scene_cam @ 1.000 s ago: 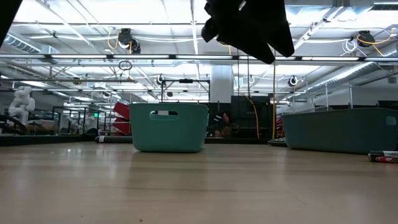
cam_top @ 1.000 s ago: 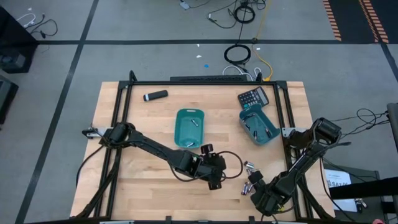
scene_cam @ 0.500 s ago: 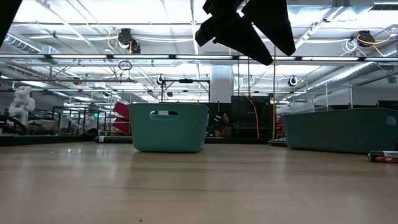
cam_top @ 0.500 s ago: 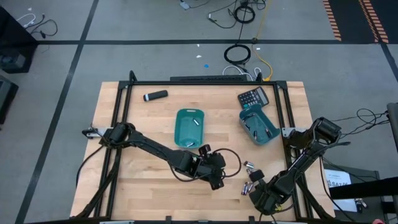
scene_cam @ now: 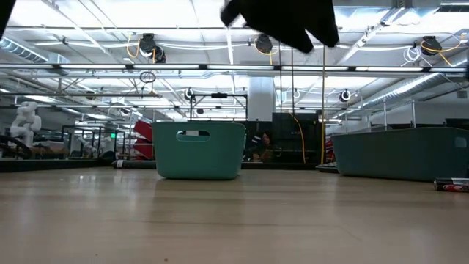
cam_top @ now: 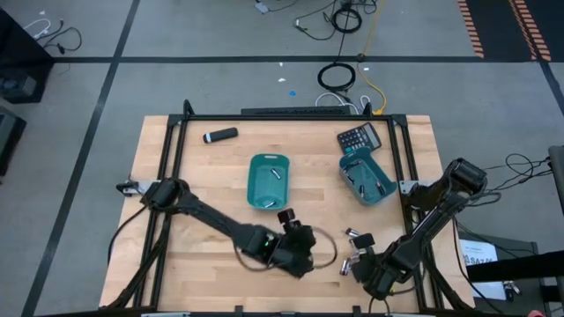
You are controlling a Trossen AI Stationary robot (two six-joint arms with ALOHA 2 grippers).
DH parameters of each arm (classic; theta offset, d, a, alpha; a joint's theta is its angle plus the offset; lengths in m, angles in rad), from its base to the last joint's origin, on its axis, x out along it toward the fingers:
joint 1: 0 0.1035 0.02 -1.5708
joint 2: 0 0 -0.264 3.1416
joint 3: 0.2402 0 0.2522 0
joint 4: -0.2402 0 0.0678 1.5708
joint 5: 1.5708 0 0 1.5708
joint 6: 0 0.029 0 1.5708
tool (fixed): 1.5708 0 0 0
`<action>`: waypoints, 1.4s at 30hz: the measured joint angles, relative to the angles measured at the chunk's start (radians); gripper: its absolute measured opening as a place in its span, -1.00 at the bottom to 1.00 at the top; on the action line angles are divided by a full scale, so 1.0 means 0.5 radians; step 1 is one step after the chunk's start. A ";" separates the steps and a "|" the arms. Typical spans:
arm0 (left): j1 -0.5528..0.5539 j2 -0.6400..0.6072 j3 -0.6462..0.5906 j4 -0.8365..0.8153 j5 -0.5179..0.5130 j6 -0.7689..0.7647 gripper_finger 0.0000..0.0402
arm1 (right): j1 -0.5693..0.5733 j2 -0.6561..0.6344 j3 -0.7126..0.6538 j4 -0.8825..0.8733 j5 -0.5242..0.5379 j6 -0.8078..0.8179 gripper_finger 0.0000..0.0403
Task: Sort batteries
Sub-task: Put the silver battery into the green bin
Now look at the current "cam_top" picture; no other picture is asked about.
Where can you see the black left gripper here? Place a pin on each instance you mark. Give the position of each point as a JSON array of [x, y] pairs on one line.
[[299, 246]]

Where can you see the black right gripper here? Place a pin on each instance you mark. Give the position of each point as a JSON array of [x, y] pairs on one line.
[[368, 264]]

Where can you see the silver battery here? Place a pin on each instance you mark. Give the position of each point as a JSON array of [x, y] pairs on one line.
[[343, 267], [269, 204], [355, 252], [276, 173], [351, 232]]

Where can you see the green-teal plastic bin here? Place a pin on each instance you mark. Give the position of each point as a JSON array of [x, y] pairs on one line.
[[255, 185]]

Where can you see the thin copper-top black battery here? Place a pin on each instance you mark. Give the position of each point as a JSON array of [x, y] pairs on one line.
[[350, 178]]

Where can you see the blue-teal plastic bin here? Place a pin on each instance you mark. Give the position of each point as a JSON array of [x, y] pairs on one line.
[[368, 174]]

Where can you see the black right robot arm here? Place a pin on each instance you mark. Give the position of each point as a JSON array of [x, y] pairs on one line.
[[440, 202]]

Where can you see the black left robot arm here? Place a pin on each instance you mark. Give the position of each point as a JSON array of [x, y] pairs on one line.
[[211, 216]]

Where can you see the white paper sheet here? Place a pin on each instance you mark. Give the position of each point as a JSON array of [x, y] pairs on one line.
[[478, 253]]

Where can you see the black desk calculator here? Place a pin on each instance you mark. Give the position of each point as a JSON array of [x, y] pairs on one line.
[[359, 138]]

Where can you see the black marker with white band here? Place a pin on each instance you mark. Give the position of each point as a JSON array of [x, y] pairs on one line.
[[222, 134]]

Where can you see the black shelf board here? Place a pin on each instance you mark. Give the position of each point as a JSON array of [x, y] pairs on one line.
[[520, 266]]

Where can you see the pink object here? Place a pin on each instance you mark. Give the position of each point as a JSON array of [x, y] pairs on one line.
[[536, 314]]

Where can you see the grey power adapter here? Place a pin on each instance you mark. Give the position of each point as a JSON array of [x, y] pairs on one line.
[[262, 7]]

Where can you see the black mat with orange stripes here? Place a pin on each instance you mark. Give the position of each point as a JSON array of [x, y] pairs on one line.
[[555, 17], [493, 26]]

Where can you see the black box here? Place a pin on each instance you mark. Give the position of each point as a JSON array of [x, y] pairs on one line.
[[9, 136]]

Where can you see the black cabinet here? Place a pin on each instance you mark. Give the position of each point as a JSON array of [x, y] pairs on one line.
[[22, 66]]

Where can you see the black aluminium table frame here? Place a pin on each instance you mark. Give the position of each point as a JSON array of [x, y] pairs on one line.
[[286, 117]]

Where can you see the grey post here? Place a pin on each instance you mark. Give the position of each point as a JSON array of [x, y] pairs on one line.
[[557, 176]]

